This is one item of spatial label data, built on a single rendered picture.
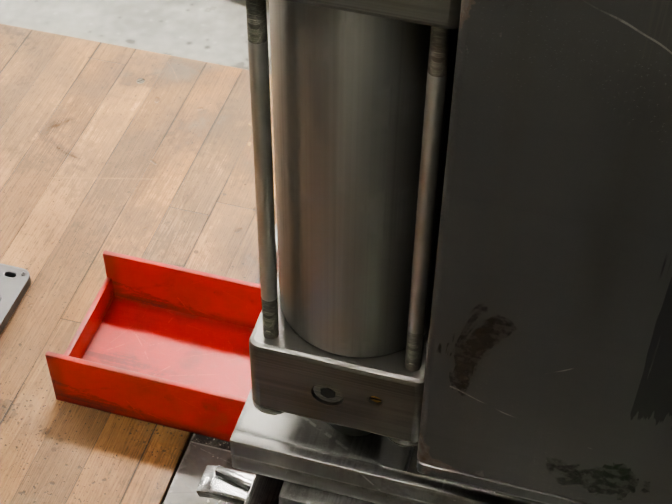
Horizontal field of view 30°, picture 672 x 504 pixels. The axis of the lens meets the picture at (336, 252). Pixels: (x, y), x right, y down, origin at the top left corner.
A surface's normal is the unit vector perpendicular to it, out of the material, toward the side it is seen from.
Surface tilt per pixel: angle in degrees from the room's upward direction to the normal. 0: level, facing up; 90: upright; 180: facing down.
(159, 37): 0
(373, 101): 90
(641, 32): 90
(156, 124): 0
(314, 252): 90
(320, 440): 0
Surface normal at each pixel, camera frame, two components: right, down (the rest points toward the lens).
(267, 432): 0.01, -0.69
